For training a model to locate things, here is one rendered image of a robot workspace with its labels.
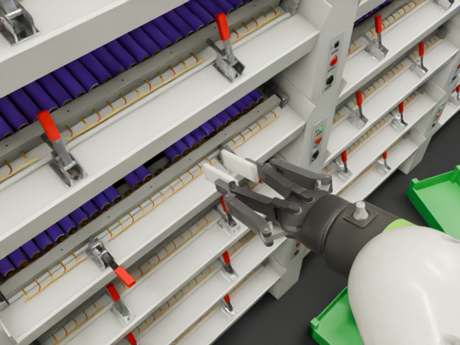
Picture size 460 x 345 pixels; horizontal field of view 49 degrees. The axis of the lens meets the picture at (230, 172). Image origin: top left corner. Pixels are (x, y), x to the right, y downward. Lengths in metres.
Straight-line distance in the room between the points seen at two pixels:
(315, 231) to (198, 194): 0.29
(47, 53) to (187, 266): 0.59
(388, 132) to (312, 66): 0.70
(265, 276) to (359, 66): 0.64
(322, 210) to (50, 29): 0.35
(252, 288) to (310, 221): 0.83
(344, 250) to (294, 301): 1.02
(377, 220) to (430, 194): 1.34
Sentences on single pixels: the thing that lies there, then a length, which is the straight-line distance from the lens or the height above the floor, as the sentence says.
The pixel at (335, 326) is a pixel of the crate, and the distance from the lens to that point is 1.57.
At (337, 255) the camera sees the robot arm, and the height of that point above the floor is 0.93.
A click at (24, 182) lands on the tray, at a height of 0.96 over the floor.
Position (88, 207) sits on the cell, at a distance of 0.80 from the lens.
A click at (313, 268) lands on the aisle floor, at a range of 1.65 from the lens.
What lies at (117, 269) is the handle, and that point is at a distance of 0.75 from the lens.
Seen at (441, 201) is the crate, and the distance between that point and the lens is 1.91.
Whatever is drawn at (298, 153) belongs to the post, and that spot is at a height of 0.66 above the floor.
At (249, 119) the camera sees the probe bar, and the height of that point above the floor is 0.79.
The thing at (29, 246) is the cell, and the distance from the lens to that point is 0.79.
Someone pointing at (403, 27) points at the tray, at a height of 0.76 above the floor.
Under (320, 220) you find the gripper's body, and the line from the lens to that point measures 0.60.
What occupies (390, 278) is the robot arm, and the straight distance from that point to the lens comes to 0.41.
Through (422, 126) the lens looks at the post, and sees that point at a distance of 1.79.
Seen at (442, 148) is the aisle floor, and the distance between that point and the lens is 2.09.
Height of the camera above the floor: 1.43
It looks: 50 degrees down
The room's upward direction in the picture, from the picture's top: straight up
